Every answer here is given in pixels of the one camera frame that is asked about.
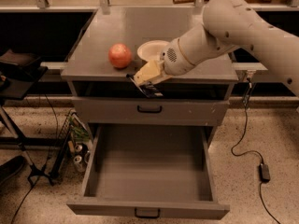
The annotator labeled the silver can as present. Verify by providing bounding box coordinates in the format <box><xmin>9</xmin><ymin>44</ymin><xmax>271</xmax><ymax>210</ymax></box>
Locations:
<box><xmin>73</xmin><ymin>155</ymin><xmax>85</xmax><ymax>173</ymax></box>
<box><xmin>75</xmin><ymin>144</ymin><xmax>83</xmax><ymax>154</ymax></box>

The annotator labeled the dark blue rxbar wrapper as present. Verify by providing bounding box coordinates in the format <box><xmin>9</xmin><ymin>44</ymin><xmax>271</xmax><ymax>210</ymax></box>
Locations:
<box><xmin>126</xmin><ymin>74</ymin><xmax>163</xmax><ymax>98</ymax></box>

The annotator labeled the black drawer handle middle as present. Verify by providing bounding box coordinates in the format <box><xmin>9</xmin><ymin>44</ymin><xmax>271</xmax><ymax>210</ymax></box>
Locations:
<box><xmin>136</xmin><ymin>105</ymin><xmax>163</xmax><ymax>114</ymax></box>

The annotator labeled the black device on tripod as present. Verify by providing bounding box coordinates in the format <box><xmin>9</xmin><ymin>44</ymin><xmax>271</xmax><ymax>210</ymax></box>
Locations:
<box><xmin>0</xmin><ymin>49</ymin><xmax>41</xmax><ymax>81</ymax></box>

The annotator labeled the black shoe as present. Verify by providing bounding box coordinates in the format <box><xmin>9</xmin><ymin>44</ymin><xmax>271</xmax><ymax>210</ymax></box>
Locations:
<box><xmin>0</xmin><ymin>156</ymin><xmax>25</xmax><ymax>186</ymax></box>

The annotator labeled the wooden stick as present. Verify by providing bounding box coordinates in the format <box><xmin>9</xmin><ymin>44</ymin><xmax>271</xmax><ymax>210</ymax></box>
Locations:
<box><xmin>172</xmin><ymin>0</ymin><xmax>208</xmax><ymax>4</ymax></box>

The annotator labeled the red apple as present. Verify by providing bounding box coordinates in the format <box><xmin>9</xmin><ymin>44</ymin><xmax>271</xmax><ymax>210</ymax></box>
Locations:
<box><xmin>108</xmin><ymin>43</ymin><xmax>132</xmax><ymax>69</ymax></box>

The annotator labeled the white bowl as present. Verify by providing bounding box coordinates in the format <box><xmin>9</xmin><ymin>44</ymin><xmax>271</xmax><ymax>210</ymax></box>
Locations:
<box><xmin>137</xmin><ymin>40</ymin><xmax>168</xmax><ymax>62</ymax></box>

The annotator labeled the silver can upper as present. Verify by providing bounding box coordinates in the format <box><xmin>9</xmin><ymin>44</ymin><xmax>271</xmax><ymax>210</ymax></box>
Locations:
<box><xmin>75</xmin><ymin>144</ymin><xmax>83</xmax><ymax>154</ymax></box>

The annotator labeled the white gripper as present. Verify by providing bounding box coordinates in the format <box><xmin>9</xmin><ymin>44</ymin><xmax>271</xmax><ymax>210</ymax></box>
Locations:
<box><xmin>134</xmin><ymin>38</ymin><xmax>194</xmax><ymax>85</ymax></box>

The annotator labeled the grey closed drawer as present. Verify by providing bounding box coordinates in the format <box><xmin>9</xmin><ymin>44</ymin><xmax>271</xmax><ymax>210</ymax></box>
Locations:
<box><xmin>73</xmin><ymin>97</ymin><xmax>229</xmax><ymax>126</ymax></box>

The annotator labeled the black power adapter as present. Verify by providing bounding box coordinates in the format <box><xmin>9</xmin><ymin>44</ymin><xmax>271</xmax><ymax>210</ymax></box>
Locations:
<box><xmin>259</xmin><ymin>163</ymin><xmax>271</xmax><ymax>183</ymax></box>

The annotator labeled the black drawer handle bottom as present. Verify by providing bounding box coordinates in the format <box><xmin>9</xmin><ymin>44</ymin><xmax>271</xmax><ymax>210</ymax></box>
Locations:
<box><xmin>135</xmin><ymin>208</ymin><xmax>161</xmax><ymax>219</ymax></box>

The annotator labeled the black power cable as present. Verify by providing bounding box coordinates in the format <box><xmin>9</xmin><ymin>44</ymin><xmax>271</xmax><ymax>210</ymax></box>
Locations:
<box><xmin>230</xmin><ymin>77</ymin><xmax>282</xmax><ymax>224</ymax></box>

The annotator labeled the wire basket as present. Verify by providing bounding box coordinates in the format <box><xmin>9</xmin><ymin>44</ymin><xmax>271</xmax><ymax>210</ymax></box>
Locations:
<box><xmin>50</xmin><ymin>110</ymin><xmax>93</xmax><ymax>179</ymax></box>

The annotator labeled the black drawer handle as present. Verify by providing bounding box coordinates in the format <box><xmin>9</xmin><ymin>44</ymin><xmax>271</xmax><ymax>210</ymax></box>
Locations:
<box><xmin>135</xmin><ymin>208</ymin><xmax>161</xmax><ymax>219</ymax></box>
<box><xmin>136</xmin><ymin>105</ymin><xmax>163</xmax><ymax>114</ymax></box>

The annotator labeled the grey drawer cabinet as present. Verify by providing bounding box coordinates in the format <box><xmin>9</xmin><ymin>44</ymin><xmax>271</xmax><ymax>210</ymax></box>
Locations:
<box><xmin>62</xmin><ymin>7</ymin><xmax>237</xmax><ymax>141</ymax></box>

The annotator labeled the grey open bottom drawer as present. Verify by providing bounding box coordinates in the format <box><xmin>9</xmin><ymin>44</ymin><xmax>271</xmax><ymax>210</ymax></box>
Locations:
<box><xmin>67</xmin><ymin>124</ymin><xmax>230</xmax><ymax>219</ymax></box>

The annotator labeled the black tripod stand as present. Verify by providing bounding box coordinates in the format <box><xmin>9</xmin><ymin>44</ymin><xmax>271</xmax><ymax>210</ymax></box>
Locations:
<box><xmin>0</xmin><ymin>66</ymin><xmax>54</xmax><ymax>188</ymax></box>

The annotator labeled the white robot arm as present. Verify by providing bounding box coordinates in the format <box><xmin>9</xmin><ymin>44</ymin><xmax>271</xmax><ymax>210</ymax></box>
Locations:
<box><xmin>130</xmin><ymin>0</ymin><xmax>299</xmax><ymax>97</ymax></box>

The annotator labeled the silver can lower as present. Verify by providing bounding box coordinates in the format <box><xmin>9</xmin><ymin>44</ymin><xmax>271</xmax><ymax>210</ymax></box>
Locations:
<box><xmin>73</xmin><ymin>155</ymin><xmax>85</xmax><ymax>173</ymax></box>

